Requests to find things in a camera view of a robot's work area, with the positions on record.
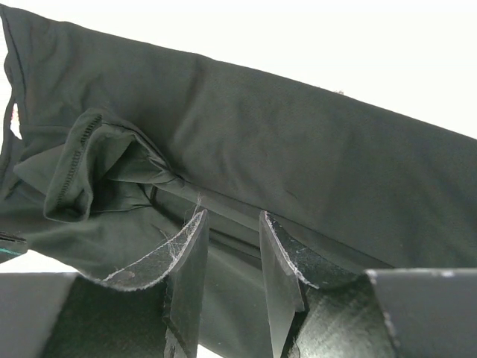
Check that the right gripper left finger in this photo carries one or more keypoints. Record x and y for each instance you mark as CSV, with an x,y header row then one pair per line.
x,y
177,268

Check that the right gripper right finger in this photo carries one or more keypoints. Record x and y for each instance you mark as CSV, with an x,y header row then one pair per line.
x,y
289,269

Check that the black t-shirt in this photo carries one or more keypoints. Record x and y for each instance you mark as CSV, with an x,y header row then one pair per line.
x,y
121,143

